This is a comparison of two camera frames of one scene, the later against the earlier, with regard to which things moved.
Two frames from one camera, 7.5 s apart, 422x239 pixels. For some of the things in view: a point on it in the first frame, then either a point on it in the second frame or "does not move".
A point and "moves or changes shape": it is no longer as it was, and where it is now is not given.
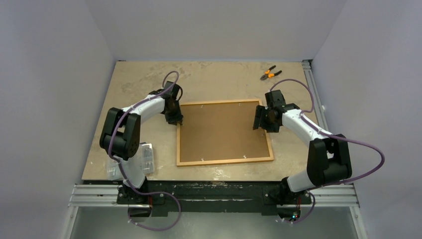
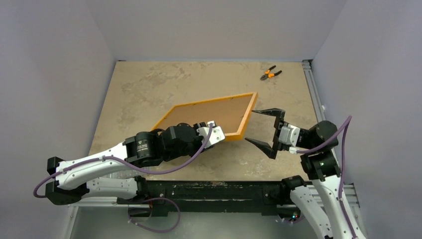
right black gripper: [261, 117] to [277, 132]
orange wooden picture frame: [221, 132] moves or changes shape
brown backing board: [221, 131] moves or changes shape
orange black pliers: [267, 74] does not move
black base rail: [215, 198] does not move
